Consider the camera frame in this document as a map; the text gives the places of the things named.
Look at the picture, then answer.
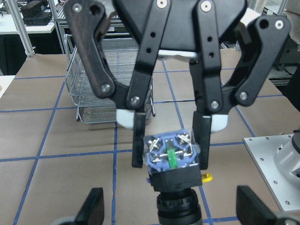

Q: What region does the wire mesh shelf basket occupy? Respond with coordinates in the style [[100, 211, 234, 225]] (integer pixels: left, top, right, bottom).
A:
[[63, 34, 156, 123]]

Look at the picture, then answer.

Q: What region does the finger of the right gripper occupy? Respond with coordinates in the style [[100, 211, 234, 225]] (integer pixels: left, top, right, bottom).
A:
[[64, 0, 171, 168], [189, 0, 291, 169]]

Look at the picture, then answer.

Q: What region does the red push button switch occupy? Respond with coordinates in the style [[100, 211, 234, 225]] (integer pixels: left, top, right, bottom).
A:
[[143, 129, 212, 225]]

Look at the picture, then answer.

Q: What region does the other arm gripper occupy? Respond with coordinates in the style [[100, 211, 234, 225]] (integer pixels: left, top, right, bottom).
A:
[[103, 0, 260, 58]]

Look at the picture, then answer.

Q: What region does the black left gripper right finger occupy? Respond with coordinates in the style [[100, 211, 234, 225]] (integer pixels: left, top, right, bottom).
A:
[[236, 186, 281, 225]]

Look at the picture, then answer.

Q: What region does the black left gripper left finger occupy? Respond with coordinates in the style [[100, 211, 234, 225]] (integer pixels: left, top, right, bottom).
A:
[[74, 187, 104, 225]]

